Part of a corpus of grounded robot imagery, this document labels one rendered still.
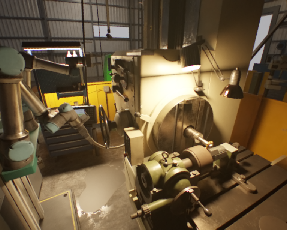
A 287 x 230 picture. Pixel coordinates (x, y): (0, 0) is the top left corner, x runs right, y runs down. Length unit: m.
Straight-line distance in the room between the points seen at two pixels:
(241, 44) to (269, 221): 1.31
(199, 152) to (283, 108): 2.18
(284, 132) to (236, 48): 1.88
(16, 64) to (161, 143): 0.94
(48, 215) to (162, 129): 1.55
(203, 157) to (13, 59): 1.10
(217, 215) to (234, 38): 1.31
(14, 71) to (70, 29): 13.52
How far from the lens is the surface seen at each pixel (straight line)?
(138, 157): 1.09
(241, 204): 1.22
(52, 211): 2.08
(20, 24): 14.67
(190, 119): 1.16
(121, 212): 2.23
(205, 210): 0.76
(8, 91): 0.85
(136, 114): 0.96
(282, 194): 1.46
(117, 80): 1.20
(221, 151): 1.19
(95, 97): 3.82
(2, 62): 0.82
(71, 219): 1.94
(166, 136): 1.11
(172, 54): 1.07
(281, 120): 3.05
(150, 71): 0.99
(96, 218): 2.25
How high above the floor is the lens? 1.87
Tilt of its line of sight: 23 degrees down
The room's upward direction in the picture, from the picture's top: straight up
